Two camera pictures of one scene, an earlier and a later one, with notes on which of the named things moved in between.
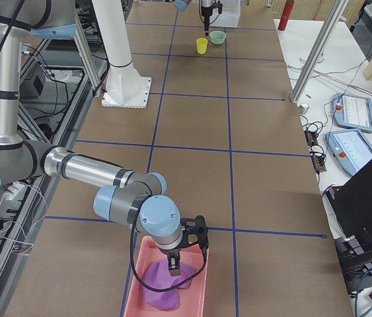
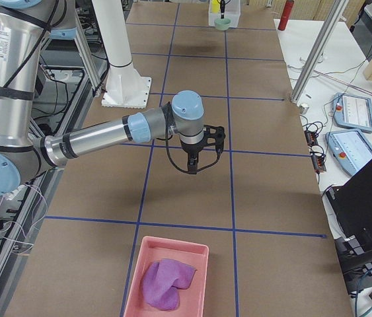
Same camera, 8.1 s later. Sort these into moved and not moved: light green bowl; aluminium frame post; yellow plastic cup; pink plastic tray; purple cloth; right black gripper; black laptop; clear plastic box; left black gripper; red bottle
Moved: right black gripper; left black gripper; light green bowl; yellow plastic cup
Not moved: black laptop; purple cloth; clear plastic box; pink plastic tray; red bottle; aluminium frame post
